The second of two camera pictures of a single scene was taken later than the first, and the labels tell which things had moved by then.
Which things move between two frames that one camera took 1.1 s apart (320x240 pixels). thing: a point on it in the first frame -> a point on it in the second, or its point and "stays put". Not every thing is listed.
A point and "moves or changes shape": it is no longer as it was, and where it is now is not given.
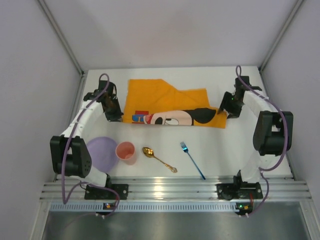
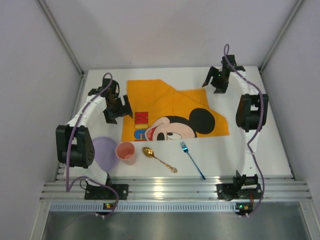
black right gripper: x=229 y=107 -> x=217 y=80
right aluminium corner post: x=295 y=7 stays put
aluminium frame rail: x=73 y=190 stays put
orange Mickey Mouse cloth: x=155 y=102 moves or changes shape
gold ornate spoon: x=149 y=152 stays put
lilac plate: x=103 y=152 stays put
